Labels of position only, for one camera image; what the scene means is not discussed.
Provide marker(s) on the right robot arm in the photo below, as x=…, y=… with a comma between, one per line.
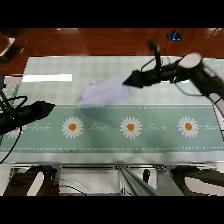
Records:
x=197, y=74

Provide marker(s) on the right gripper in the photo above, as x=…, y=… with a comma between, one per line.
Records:
x=144, y=78

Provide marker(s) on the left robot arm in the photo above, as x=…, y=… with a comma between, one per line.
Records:
x=25, y=114

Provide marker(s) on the white garment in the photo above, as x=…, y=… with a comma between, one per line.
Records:
x=104, y=93

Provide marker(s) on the silver frame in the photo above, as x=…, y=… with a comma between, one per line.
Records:
x=133, y=178

